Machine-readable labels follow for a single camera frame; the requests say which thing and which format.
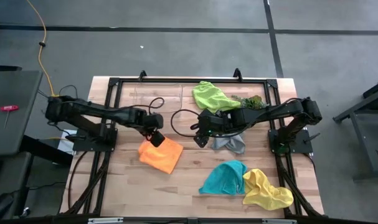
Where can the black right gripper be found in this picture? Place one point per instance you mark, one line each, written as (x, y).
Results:
(203, 132)

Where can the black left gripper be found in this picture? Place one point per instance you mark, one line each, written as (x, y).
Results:
(157, 139)

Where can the orange microfiber towel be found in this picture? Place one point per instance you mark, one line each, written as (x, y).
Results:
(160, 155)

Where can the grey microfiber towel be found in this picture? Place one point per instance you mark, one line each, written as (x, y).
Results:
(230, 143)

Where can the lime green microfiber towel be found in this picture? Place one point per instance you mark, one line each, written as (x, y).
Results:
(212, 96)

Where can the teal microfiber towel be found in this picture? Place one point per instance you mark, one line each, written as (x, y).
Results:
(226, 179)

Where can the yellow microfiber towel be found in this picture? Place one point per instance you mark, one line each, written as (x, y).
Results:
(263, 191)

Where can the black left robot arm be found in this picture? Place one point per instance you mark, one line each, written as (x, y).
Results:
(92, 110)

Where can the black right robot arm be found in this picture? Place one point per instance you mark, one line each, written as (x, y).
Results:
(269, 113)

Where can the clear plastic bin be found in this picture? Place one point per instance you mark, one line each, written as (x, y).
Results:
(157, 93)

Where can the potted green plant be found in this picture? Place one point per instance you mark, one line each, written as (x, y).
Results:
(252, 102)

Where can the dark grey side table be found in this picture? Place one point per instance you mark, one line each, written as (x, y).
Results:
(11, 109)

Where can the dark metal bench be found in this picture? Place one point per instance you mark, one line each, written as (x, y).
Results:
(363, 118)

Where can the black aluminium table frame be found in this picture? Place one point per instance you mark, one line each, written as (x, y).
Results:
(191, 81)

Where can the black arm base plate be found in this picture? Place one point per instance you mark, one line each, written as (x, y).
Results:
(296, 141)
(89, 143)

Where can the silver metal bracket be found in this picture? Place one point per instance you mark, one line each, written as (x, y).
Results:
(104, 220)
(279, 221)

